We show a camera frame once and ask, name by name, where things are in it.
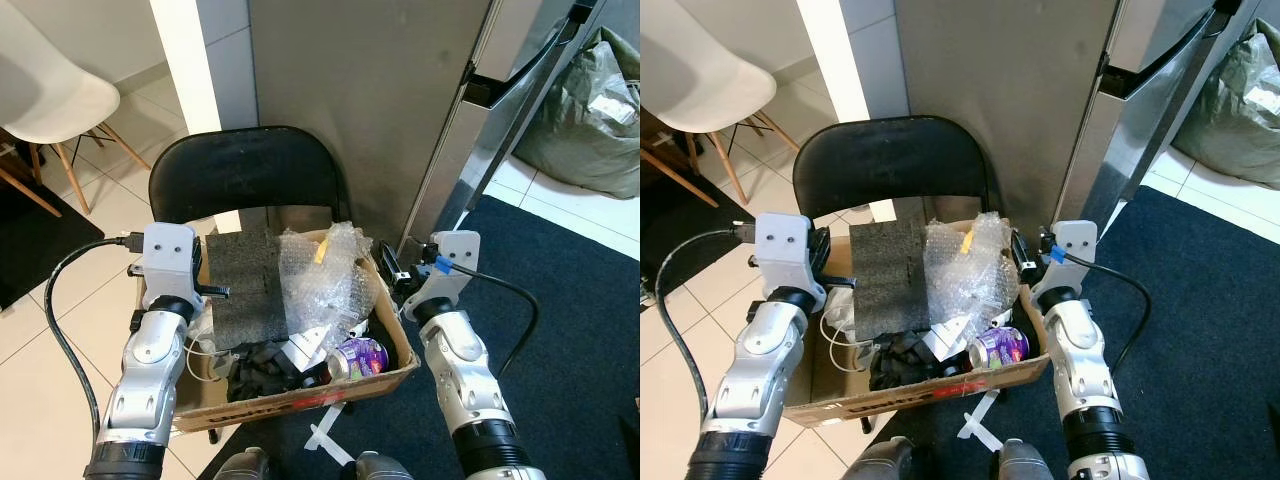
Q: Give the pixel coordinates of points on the white plastic chair wooden legs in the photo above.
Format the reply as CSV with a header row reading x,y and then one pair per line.
x,y
700,70
45,80

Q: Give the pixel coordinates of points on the white paper tag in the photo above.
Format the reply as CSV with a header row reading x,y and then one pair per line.
x,y
308,348
945,338

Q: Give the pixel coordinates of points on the clear bubble wrap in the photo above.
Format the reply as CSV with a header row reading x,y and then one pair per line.
x,y
965,275
325,285

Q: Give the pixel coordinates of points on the white tape strip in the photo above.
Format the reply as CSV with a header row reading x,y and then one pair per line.
x,y
978,420
330,440

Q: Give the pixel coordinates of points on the stainless steel refrigerator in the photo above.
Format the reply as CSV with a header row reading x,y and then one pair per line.
x,y
350,90
990,80

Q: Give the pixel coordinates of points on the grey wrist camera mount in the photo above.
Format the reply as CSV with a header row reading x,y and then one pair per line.
x,y
168,255
452,250
1070,245
782,250

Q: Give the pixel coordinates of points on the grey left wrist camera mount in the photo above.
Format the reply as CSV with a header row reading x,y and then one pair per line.
x,y
168,255
782,250

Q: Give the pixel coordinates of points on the green garbage bag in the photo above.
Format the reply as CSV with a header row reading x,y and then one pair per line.
x,y
585,130
1235,110

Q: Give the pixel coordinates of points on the grey robot foot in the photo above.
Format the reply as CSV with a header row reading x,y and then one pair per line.
x,y
383,468
1028,460
243,466
895,460

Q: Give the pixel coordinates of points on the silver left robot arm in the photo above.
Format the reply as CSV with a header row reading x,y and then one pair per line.
x,y
150,370
760,370

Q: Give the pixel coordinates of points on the brown cardboard box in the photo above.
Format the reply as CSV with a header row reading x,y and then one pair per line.
x,y
300,402
920,398

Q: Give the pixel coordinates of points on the blue tape patch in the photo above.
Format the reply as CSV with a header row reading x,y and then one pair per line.
x,y
441,264
1057,254

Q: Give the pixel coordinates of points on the dark blue carpet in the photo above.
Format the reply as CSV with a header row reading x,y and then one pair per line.
x,y
570,330
1210,320

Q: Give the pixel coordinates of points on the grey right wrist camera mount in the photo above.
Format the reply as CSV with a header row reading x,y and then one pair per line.
x,y
1070,245
452,250

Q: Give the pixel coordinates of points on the yellow plastic piece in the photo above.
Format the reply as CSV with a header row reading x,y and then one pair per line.
x,y
320,250
966,241

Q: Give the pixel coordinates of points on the brown wooden furniture leg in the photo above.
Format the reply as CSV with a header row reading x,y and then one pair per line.
x,y
28,190
680,178

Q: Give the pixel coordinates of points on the black crumpled cloth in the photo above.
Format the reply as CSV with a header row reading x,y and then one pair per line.
x,y
900,365
262,372

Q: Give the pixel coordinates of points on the grey robot right foot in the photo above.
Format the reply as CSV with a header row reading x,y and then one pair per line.
x,y
1028,460
383,468

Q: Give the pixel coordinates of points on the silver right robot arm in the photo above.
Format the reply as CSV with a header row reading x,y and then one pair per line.
x,y
465,375
1085,370

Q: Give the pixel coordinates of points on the purple drink can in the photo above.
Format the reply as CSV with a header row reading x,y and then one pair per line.
x,y
1000,347
360,358

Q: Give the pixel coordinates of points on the black foam sheet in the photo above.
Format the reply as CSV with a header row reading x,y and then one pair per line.
x,y
245,285
885,280

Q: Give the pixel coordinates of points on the black floor mat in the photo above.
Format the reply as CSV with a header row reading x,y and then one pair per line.
x,y
680,235
30,245

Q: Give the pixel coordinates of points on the grey robot left foot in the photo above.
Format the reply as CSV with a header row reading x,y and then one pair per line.
x,y
895,460
243,466

